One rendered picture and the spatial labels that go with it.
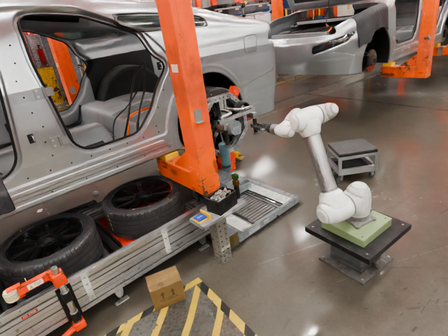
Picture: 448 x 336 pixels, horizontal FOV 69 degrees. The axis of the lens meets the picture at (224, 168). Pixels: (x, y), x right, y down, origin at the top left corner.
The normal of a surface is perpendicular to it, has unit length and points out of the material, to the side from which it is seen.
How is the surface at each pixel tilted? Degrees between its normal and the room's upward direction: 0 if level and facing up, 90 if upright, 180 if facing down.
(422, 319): 0
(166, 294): 90
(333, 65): 106
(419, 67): 90
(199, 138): 90
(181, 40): 90
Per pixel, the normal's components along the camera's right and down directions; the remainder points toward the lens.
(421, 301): -0.13, -0.90
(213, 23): 0.56, -0.17
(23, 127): 0.65, 0.22
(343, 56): -0.05, 0.44
